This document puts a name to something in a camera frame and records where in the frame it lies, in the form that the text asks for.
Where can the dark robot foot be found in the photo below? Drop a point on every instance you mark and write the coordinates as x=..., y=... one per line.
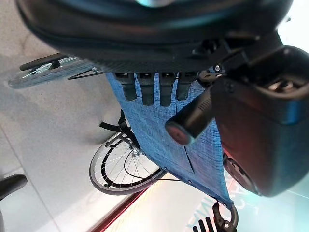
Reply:
x=12, y=184

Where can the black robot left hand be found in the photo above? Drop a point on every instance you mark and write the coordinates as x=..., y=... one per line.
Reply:
x=154, y=36

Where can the blue fabric wheelchair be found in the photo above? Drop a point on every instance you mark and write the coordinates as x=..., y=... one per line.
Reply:
x=157, y=125

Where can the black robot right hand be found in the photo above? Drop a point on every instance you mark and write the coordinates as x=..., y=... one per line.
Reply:
x=205, y=224

